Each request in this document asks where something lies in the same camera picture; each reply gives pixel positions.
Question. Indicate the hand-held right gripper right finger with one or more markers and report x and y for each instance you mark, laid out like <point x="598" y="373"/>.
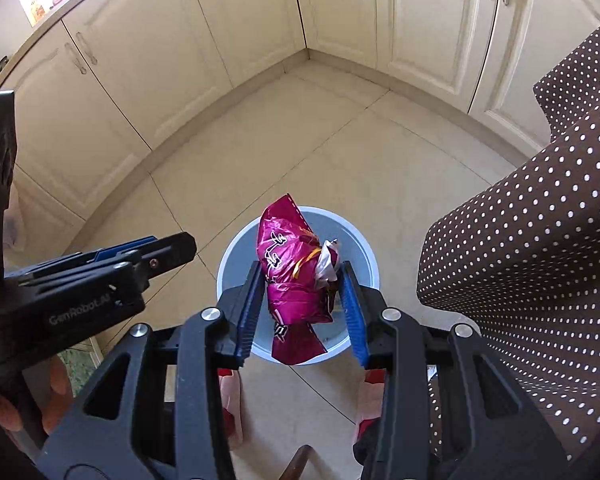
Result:
<point x="352" y="310"/>

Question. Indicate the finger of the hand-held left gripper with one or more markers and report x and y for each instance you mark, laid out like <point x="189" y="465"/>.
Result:
<point x="120" y="251"/>
<point x="172" y="252"/>

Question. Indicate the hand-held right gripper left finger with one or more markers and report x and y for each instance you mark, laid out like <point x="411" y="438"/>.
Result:
<point x="247" y="310"/>

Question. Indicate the light blue waste bin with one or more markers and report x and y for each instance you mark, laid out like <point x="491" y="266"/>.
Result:
<point x="362" y="260"/>

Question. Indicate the magenta snack bag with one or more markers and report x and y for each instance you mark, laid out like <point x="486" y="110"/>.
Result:
<point x="285" y="270"/>

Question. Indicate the person's left hand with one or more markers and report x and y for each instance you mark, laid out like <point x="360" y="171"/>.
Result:
<point x="57" y="385"/>

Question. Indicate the green patterned mat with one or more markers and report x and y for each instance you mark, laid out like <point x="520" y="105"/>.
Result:
<point x="80" y="365"/>

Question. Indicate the red and pink slipper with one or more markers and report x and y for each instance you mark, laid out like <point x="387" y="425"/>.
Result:
<point x="231" y="395"/>
<point x="370" y="397"/>

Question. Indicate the pale cloth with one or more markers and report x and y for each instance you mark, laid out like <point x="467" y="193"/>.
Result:
<point x="16" y="215"/>

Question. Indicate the brown wooden chair part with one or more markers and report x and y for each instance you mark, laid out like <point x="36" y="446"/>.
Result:
<point x="297" y="465"/>

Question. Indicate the brown polka-dot tablecloth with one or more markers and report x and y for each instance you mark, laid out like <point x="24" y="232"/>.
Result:
<point x="530" y="260"/>

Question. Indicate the cream kitchen cabinet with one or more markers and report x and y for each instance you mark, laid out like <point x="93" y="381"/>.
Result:
<point x="155" y="35"/>

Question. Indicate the orange label bottle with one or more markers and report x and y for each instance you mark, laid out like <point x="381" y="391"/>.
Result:
<point x="37" y="8"/>

